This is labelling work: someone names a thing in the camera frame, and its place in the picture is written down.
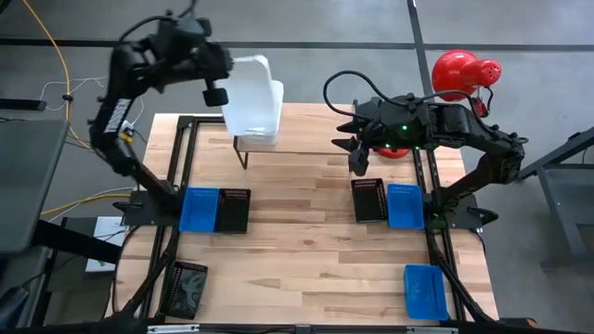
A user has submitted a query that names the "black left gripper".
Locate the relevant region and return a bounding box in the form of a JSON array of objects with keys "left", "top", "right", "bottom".
[{"left": 160, "top": 18, "right": 238, "bottom": 80}]

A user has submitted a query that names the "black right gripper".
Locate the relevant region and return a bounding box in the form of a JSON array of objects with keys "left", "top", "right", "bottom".
[{"left": 331, "top": 97, "right": 405, "bottom": 152}]

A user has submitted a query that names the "black plastic basket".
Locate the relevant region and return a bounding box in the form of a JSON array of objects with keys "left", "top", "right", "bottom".
[
  {"left": 213, "top": 187, "right": 252, "bottom": 235},
  {"left": 350, "top": 177, "right": 389, "bottom": 224},
  {"left": 158, "top": 260, "right": 209, "bottom": 321}
]

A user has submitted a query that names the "blue plastic basket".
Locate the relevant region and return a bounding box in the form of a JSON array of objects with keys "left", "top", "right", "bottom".
[
  {"left": 403, "top": 263, "right": 450, "bottom": 322},
  {"left": 178, "top": 185, "right": 221, "bottom": 234},
  {"left": 386, "top": 183, "right": 426, "bottom": 231}
]

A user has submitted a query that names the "wooden shelf with black legs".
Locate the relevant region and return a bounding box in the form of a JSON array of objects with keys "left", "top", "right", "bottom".
[{"left": 232, "top": 99, "right": 368, "bottom": 171}]

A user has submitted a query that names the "red desk lamp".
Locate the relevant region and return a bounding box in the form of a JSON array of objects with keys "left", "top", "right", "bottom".
[{"left": 373, "top": 49, "right": 503, "bottom": 160}]

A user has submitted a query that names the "white cardboard box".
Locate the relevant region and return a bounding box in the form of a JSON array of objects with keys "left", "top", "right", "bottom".
[{"left": 85, "top": 216, "right": 129, "bottom": 274}]

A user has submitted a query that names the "grey metal stand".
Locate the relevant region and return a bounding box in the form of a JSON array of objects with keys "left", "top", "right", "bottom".
[{"left": 510, "top": 127, "right": 594, "bottom": 270}]

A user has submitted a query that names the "black floor bar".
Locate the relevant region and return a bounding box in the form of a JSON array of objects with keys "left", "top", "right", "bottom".
[{"left": 0, "top": 97, "right": 47, "bottom": 111}]

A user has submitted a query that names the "grey side table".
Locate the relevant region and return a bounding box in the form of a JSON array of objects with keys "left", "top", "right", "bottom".
[{"left": 0, "top": 118, "right": 71, "bottom": 254}]

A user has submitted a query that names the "black slanted beam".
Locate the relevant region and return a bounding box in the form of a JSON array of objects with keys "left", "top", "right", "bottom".
[{"left": 32, "top": 220, "right": 124, "bottom": 265}]

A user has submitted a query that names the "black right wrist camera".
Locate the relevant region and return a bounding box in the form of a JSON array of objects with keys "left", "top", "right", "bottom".
[{"left": 347, "top": 148, "right": 371, "bottom": 177}]

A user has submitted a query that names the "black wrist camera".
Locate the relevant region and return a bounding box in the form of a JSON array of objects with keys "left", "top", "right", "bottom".
[
  {"left": 347, "top": 148, "right": 371, "bottom": 177},
  {"left": 202, "top": 86, "right": 230, "bottom": 109}
]

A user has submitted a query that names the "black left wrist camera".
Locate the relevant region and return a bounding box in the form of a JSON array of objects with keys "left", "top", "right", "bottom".
[{"left": 202, "top": 86, "right": 230, "bottom": 109}]

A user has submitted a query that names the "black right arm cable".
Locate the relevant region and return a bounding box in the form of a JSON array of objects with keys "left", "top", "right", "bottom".
[{"left": 322, "top": 70, "right": 470, "bottom": 122}]

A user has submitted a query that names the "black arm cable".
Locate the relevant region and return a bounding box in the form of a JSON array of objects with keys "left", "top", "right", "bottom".
[
  {"left": 118, "top": 0, "right": 196, "bottom": 44},
  {"left": 322, "top": 70, "right": 470, "bottom": 122}
]

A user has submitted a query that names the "black aluminium table frame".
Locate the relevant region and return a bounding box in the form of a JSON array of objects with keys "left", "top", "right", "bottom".
[{"left": 106, "top": 104, "right": 500, "bottom": 326}]

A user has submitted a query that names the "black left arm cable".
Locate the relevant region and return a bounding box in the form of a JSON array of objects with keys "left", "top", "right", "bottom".
[{"left": 118, "top": 0, "right": 196, "bottom": 44}]

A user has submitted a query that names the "thin white floor cable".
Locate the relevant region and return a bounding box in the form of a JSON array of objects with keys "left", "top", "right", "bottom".
[{"left": 39, "top": 74, "right": 145, "bottom": 129}]

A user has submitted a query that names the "yellow floor cable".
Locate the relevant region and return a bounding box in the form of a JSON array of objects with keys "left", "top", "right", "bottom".
[{"left": 21, "top": 0, "right": 136, "bottom": 217}]

